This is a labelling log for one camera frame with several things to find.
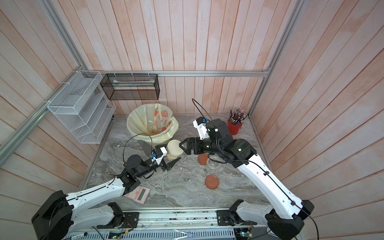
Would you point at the black wire mesh basket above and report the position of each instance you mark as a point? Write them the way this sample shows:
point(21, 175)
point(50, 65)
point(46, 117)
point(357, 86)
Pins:
point(131, 86)

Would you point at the cream jar lid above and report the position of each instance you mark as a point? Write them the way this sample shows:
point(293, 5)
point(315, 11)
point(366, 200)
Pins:
point(174, 149)

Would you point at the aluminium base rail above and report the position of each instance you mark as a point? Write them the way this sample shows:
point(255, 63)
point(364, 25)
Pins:
point(177, 224)

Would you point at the red pencil cup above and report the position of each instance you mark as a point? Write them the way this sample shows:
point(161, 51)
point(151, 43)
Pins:
point(234, 128)

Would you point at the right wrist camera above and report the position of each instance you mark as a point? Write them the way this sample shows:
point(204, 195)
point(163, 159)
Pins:
point(200, 125)

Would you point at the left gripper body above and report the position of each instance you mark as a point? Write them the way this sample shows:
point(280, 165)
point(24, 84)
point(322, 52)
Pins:
point(152, 164)

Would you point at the oatmeal jar with cream lid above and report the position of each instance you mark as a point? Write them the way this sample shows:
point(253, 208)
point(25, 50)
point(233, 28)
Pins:
point(171, 157)

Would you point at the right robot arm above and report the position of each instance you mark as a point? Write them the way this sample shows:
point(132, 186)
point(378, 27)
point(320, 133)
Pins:
point(285, 214)

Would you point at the grey trash bin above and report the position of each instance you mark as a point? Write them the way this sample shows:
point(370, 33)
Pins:
point(148, 147)

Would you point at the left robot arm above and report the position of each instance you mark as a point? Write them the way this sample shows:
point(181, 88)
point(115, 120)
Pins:
point(62, 214)

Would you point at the bundle of pencils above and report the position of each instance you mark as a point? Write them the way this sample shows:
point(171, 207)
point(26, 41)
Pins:
point(237, 116)

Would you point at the brown jar lid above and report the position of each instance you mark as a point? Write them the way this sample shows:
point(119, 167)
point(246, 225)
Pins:
point(212, 182)
point(202, 159)

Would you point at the horizontal aluminium frame bar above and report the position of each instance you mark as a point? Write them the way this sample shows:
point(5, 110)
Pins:
point(190, 73)

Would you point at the pink calculator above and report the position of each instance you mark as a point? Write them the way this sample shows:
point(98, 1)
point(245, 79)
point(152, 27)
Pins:
point(139, 194)

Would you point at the oatmeal jar with brown lid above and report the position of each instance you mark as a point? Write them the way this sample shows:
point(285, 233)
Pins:
point(212, 165)

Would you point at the white wire mesh shelf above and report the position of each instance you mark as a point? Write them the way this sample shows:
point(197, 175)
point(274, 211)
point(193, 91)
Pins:
point(85, 112)

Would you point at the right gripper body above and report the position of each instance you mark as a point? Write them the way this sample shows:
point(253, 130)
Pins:
point(202, 147)

